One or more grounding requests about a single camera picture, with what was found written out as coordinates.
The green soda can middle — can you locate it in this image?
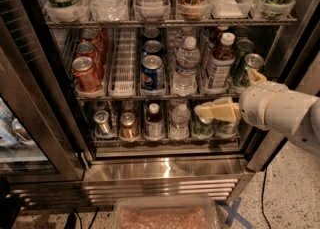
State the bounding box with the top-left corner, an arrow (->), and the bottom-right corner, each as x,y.
231,38 -> 255,75

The green can bottom right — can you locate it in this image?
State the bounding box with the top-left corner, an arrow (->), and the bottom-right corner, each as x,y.
215,121 -> 238,138

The copper can bottom shelf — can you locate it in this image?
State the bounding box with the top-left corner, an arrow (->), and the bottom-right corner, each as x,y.
120,112 -> 139,139

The brown tea bottle bottom shelf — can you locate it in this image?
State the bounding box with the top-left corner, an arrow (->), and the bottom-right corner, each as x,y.
146,103 -> 164,140

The blue pepsi can middle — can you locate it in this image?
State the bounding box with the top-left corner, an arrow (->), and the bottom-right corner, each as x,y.
142,40 -> 163,57

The red soda can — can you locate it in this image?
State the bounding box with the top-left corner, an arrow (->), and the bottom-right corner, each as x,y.
76,41 -> 104,79
72,56 -> 102,93
81,28 -> 106,64

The green can bottom left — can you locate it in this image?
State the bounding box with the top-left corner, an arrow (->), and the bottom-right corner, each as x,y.
193,115 -> 213,138

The blue tape cross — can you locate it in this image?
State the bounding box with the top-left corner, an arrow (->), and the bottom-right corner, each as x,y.
217,197 -> 253,229

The brown tea bottle blue label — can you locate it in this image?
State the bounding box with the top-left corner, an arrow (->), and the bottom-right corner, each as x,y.
204,32 -> 235,89

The black cable left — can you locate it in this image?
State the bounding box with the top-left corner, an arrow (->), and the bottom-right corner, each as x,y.
63,207 -> 100,229

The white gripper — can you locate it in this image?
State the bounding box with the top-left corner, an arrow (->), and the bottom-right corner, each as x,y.
194,68 -> 319,131

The green soda can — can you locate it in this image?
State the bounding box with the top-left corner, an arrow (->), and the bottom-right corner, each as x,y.
233,26 -> 251,41
233,53 -> 264,88
231,38 -> 255,75

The blue pepsi can rear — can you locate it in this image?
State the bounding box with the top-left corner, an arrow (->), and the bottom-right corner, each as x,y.
142,27 -> 161,42

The black cable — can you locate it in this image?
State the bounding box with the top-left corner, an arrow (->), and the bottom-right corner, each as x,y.
63,207 -> 100,229
260,168 -> 273,229

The clear plastic bin on floor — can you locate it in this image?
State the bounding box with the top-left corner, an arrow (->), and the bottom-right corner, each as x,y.
112,195 -> 220,229

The blue pepsi can front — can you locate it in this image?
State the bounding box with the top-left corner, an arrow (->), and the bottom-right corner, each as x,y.
141,55 -> 164,91

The silver can bottom shelf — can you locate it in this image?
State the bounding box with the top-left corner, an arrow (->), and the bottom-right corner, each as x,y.
93,110 -> 111,135

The red soda can front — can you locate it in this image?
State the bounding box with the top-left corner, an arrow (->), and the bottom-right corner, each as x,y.
72,56 -> 102,93

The black cable right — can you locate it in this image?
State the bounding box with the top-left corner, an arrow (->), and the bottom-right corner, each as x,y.
260,168 -> 273,229

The blue pepsi can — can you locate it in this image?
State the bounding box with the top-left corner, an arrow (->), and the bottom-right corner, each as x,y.
142,27 -> 161,42
141,55 -> 164,91
142,40 -> 163,57

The red soda can rear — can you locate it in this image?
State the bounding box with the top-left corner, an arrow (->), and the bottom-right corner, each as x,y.
81,28 -> 106,64

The stainless steel display fridge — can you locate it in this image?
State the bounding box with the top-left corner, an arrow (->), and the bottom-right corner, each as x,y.
0,0 -> 319,209

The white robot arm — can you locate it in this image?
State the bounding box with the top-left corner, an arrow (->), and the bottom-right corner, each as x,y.
195,68 -> 320,155

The green soda can rear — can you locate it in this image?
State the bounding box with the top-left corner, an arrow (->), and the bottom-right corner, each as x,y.
233,26 -> 251,41

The glass fridge door left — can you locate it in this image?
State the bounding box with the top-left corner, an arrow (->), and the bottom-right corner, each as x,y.
0,19 -> 83,184

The green soda can front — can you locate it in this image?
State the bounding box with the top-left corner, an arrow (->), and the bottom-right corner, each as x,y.
233,53 -> 264,88

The red soda can middle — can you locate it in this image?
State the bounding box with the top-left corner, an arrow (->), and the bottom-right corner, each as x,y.
76,41 -> 104,79

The clear water bottle middle shelf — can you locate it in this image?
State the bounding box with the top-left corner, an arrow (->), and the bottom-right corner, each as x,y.
173,36 -> 200,96

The clear water bottle bottom shelf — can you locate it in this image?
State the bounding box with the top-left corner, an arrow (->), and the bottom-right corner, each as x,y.
169,104 -> 191,140

